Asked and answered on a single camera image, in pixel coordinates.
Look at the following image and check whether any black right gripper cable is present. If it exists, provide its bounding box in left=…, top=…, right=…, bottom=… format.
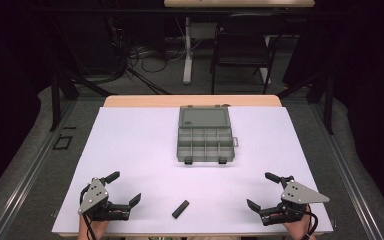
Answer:
left=303, top=204, right=320, bottom=240

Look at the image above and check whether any metal floor rail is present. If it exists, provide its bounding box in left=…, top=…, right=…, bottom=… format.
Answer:
left=308, top=99, right=384, bottom=240
left=0, top=99, right=78, bottom=240

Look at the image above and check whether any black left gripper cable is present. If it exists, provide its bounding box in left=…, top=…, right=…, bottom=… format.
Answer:
left=79, top=183, right=98, bottom=240

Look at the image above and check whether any white table mat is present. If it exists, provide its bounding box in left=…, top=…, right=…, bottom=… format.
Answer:
left=51, top=106, right=334, bottom=235

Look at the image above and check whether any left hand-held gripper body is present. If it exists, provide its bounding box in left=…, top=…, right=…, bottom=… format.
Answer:
left=77, top=177, right=132, bottom=222

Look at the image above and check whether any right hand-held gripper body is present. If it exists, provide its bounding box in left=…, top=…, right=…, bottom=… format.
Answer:
left=259, top=179, right=331, bottom=227

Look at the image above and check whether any wooden table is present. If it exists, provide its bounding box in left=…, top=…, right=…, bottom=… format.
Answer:
left=51, top=94, right=335, bottom=239

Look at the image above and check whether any person's left hand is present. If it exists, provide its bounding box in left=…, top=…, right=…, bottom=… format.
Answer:
left=77, top=214, right=110, bottom=240

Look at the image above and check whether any black folding chair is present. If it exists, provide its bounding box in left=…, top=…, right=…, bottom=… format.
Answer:
left=209, top=13, right=288, bottom=96

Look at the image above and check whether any person's right hand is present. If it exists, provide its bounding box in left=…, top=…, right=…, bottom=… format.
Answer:
left=281, top=213, right=315, bottom=240

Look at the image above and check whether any bundle of floor cables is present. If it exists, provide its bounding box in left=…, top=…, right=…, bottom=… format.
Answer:
left=103, top=16, right=189, bottom=96

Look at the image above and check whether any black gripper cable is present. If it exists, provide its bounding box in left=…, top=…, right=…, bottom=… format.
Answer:
left=303, top=204, right=320, bottom=240
left=79, top=183, right=98, bottom=240

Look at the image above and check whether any grey plastic compartment box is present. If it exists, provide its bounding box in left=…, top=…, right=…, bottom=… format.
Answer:
left=176, top=105, right=240, bottom=165

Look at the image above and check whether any small black bar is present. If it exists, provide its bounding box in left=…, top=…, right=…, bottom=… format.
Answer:
left=171, top=199, right=191, bottom=220

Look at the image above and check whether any black metal stand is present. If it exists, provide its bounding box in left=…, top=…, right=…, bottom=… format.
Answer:
left=48, top=13, right=118, bottom=133
left=276, top=63, right=336, bottom=136

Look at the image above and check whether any white-legged wooden desk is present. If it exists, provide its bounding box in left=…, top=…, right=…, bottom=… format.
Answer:
left=163, top=0, right=316, bottom=85

